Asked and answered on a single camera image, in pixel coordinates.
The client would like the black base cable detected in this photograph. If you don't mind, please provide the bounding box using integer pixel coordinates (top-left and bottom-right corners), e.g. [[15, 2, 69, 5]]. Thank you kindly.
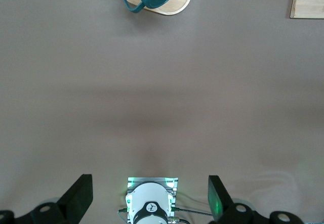
[[174, 207, 214, 216]]

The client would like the aluminium left arm base plate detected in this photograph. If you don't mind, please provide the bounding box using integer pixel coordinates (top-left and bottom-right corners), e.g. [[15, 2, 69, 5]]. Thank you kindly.
[[126, 177, 179, 224]]

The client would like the wooden cutting board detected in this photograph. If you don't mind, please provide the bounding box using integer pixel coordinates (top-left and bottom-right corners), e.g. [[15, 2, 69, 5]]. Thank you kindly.
[[290, 0, 324, 20]]

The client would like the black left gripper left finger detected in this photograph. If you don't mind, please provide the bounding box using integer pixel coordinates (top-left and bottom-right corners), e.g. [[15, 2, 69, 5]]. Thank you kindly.
[[0, 174, 94, 224]]

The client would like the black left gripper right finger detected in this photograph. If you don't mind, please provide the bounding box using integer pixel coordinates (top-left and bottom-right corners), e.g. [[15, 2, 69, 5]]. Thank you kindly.
[[208, 175, 304, 224]]

